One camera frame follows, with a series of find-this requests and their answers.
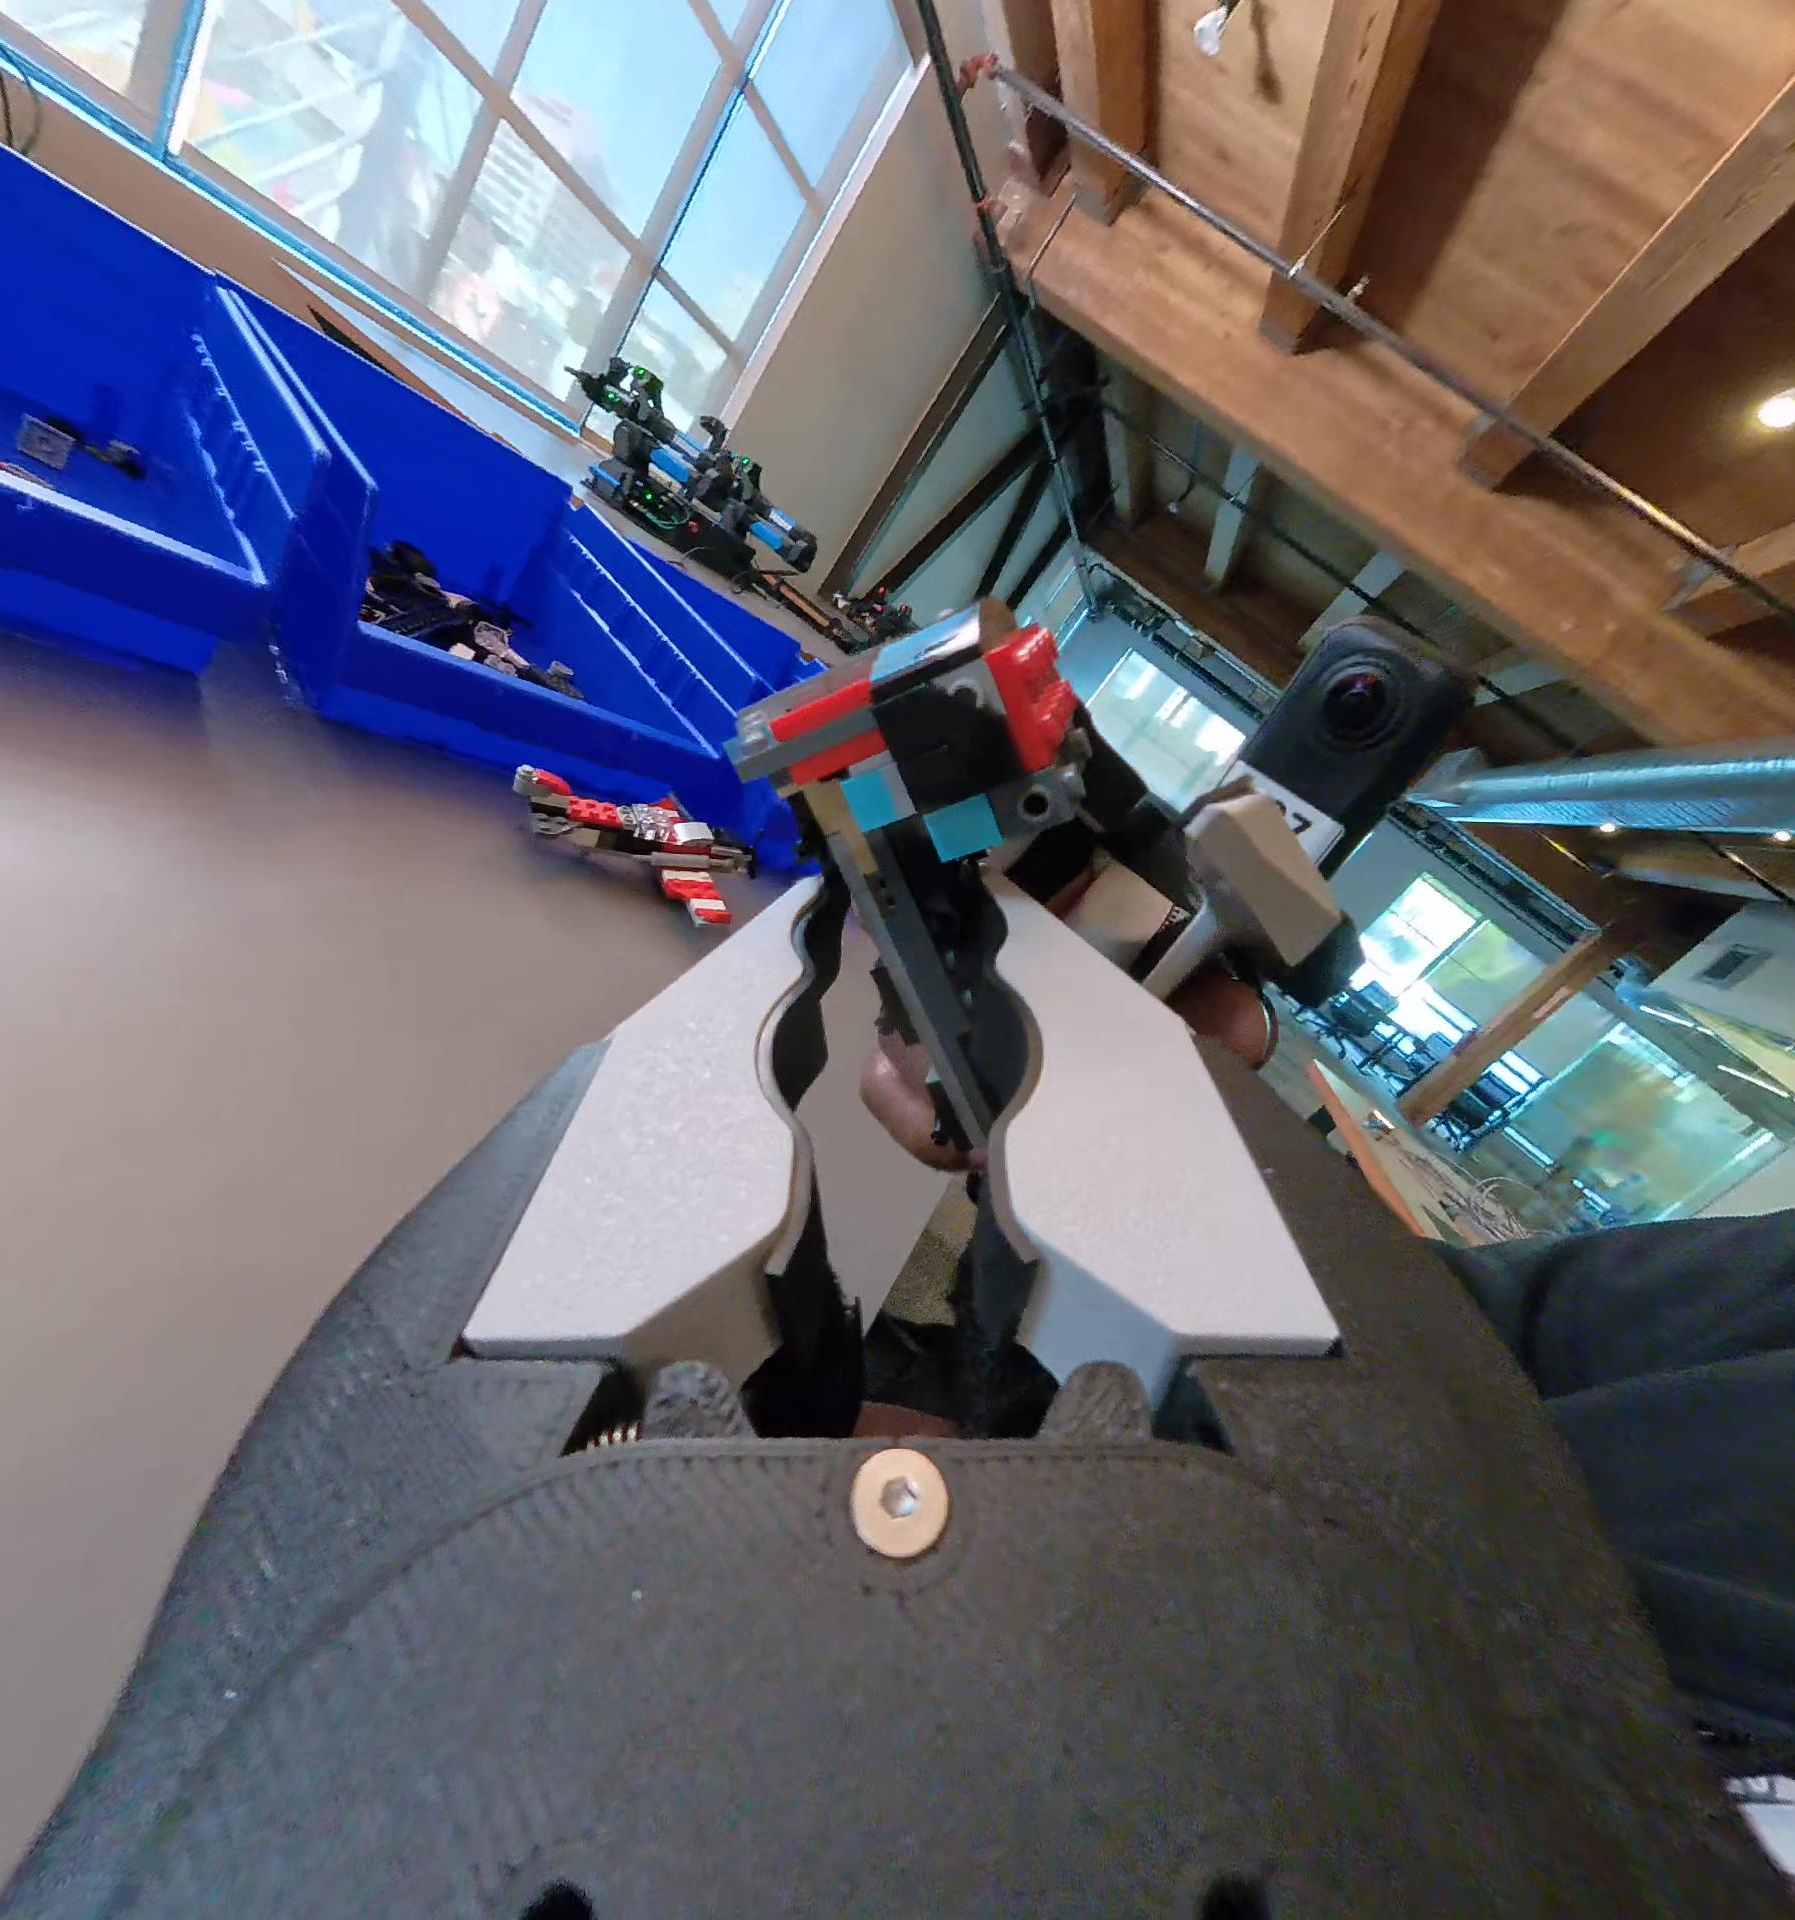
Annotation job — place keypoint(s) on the person's right hand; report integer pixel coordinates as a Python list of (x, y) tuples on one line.
[(1227, 1021)]

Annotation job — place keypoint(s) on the silver ventilation duct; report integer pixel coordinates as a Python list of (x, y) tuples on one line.
[(1662, 788)]

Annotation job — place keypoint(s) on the pile of dark toy bricks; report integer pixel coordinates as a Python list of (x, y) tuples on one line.
[(434, 601)]

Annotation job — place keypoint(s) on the red white toy brick assembly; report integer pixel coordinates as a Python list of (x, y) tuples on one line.
[(611, 818)]

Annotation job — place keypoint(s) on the large grid window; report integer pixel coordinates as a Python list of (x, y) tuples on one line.
[(568, 150)]

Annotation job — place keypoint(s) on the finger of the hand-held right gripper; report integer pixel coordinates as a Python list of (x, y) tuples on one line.
[(1122, 923), (1266, 878)]

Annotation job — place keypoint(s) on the toy brick truck model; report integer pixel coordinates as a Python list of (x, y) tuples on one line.
[(1017, 682)]

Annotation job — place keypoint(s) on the person's dark clothing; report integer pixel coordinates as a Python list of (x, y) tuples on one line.
[(1707, 1426)]

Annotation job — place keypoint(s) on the grey desk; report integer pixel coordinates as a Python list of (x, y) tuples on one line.
[(162, 975)]

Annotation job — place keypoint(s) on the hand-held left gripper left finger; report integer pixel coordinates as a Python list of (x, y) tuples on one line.
[(643, 1139)]

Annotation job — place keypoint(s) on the robot arms by window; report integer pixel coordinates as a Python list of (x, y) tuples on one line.
[(688, 465)]

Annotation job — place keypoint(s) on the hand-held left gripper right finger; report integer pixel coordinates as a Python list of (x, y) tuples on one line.
[(1152, 1171)]

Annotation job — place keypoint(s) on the scattered small toy bricks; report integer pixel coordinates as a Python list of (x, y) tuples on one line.
[(44, 438)]

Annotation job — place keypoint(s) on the round ceiling light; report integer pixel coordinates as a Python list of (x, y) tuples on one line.
[(1784, 407)]

